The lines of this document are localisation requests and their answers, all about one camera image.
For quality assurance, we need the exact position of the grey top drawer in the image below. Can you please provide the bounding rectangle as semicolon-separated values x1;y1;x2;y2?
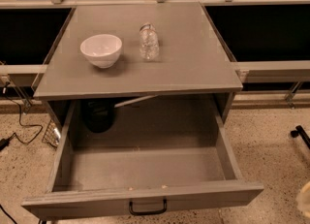
22;98;264;220

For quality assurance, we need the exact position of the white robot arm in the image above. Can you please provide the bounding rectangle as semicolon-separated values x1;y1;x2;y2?
296;181;310;218

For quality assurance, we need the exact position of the grey drawer cabinet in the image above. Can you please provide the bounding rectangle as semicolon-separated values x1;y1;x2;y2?
33;2;244;132

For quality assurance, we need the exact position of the clear plastic water bottle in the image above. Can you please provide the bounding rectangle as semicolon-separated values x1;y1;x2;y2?
139;22;159;61

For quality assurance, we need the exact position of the white ceramic bowl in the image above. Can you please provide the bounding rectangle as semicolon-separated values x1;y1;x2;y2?
79;34;122;68

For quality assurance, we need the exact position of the black wheeled base leg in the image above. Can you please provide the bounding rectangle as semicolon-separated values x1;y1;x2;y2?
291;125;310;149

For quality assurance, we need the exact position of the wire mesh basket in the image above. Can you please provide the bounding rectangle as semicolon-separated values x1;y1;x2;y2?
42;120;61;148

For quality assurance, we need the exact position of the black top drawer handle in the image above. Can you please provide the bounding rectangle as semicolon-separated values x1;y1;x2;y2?
129;199;168;216

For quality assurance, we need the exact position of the black power cable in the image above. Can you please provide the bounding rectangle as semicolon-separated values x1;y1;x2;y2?
0;81;45;152

